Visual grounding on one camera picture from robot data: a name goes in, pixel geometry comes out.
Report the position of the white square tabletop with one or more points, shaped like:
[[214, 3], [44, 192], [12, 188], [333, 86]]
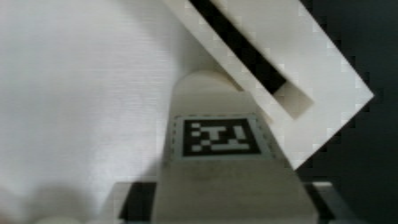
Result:
[[95, 55]]

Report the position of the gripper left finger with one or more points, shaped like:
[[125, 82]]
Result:
[[131, 203]]

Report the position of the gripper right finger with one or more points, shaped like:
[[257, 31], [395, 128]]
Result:
[[335, 213]]

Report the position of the white table leg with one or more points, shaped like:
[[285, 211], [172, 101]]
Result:
[[228, 183]]

